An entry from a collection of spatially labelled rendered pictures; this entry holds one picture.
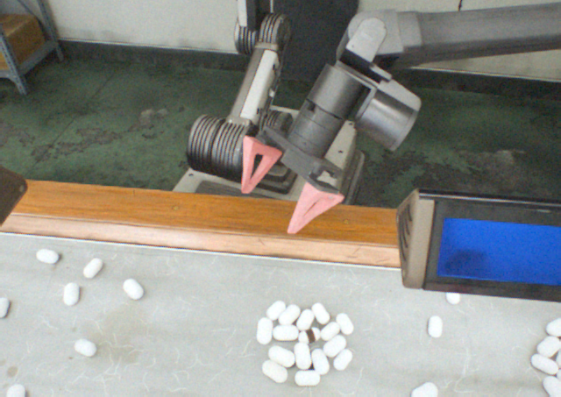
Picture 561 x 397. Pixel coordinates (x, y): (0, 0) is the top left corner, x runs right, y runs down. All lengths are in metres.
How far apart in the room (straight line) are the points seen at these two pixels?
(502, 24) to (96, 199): 0.70
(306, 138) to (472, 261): 0.27
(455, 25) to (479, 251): 0.34
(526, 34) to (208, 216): 0.55
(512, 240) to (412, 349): 0.36
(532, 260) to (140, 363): 0.51
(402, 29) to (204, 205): 0.44
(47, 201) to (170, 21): 2.00
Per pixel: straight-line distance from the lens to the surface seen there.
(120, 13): 2.90
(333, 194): 0.55
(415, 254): 0.35
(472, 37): 0.64
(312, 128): 0.55
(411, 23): 0.60
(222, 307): 0.71
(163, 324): 0.71
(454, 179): 2.14
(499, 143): 2.44
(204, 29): 2.73
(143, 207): 0.83
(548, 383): 0.72
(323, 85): 0.55
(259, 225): 0.77
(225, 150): 0.92
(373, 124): 0.55
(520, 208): 0.37
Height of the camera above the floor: 1.34
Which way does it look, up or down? 44 degrees down
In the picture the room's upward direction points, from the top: straight up
